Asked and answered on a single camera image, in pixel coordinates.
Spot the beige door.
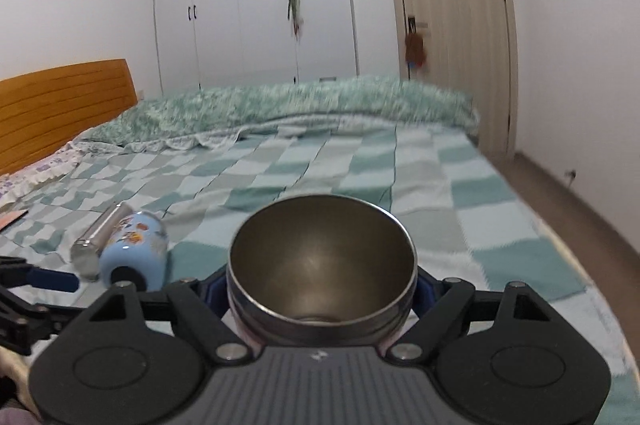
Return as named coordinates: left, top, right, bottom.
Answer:
left=381, top=0, right=519, bottom=158

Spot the person's left forearm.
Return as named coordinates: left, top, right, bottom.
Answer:
left=0, top=347, right=42, bottom=421

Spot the stainless steel bottle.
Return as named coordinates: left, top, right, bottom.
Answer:
left=69, top=201, right=134, bottom=282

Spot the red flat object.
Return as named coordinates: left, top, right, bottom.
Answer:
left=0, top=210, right=29, bottom=232

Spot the wooden headboard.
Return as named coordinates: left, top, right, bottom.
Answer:
left=0, top=58, right=139, bottom=176

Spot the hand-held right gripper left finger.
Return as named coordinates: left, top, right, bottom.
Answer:
left=89, top=267, right=254, bottom=366

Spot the green hanging toy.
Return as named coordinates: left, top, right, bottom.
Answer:
left=285, top=0, right=306, bottom=40

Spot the stainless steel cup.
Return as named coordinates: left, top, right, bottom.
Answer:
left=226, top=194, right=419, bottom=347

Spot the floral pillow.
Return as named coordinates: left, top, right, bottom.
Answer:
left=0, top=139, right=97, bottom=212

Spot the green checkered blanket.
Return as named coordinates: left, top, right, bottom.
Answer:
left=0, top=118, right=632, bottom=378

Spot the light blue cartoon print bottle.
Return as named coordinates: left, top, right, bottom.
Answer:
left=99, top=210, right=169, bottom=293

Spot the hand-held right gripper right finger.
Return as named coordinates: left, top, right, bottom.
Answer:
left=387, top=267, right=559, bottom=366

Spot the brown plush toy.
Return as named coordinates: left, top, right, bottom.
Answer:
left=404, top=30, right=429, bottom=70

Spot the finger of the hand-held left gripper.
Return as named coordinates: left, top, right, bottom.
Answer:
left=0, top=290, right=76, bottom=349
left=0, top=256, right=81, bottom=294

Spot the green floral quilt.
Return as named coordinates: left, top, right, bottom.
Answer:
left=89, top=74, right=480, bottom=152

